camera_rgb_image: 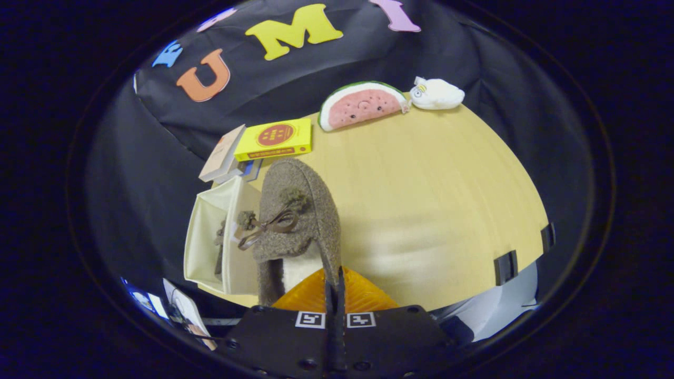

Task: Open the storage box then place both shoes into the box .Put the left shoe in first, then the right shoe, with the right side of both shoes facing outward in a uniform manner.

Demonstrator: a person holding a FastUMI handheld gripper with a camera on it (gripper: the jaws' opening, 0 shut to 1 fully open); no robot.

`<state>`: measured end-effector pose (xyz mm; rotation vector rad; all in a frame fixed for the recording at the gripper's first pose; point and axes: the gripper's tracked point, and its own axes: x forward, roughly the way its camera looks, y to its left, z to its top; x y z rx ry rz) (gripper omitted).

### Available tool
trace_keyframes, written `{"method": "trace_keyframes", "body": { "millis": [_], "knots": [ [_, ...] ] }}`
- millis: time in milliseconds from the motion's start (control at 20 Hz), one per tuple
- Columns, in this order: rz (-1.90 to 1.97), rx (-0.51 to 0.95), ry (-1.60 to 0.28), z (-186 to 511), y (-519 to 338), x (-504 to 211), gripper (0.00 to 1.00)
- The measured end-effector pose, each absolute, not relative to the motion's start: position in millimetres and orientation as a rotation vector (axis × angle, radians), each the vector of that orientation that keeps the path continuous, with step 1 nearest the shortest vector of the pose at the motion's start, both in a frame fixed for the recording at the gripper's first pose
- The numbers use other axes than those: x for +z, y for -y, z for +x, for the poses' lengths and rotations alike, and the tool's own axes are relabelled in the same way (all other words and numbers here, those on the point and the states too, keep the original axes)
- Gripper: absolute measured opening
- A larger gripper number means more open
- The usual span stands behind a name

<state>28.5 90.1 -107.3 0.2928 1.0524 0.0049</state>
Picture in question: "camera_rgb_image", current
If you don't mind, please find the black table clamp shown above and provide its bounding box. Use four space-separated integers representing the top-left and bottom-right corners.
493 250 520 287
540 222 557 253

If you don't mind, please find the blue white packet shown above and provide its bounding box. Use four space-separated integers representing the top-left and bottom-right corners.
121 277 169 320

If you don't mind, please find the white grey book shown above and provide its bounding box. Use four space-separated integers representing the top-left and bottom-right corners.
213 158 249 185

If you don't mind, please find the white plush toy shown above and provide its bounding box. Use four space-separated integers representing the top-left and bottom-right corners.
410 77 466 111

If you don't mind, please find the beige cover book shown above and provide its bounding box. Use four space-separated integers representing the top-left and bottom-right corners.
199 124 247 183

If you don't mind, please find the black backdrop cloth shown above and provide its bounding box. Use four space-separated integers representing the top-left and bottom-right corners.
84 0 611 316

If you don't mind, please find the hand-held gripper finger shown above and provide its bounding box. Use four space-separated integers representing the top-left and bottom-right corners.
217 267 338 379
337 266 460 379

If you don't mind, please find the blue book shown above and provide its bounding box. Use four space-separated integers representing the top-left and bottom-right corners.
240 158 263 183

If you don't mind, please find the yellow book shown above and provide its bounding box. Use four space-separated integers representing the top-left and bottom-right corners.
234 118 312 162

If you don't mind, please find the watermelon slice plush toy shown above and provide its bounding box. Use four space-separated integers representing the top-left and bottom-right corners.
318 81 410 132

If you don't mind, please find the white paper sheet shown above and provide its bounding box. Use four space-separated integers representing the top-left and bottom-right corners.
162 278 217 351

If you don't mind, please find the beige fabric storage box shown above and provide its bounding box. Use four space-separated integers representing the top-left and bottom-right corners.
183 175 262 296

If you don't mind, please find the brown wool shoe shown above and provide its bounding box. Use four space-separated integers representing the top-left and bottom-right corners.
237 158 342 307
213 220 229 281

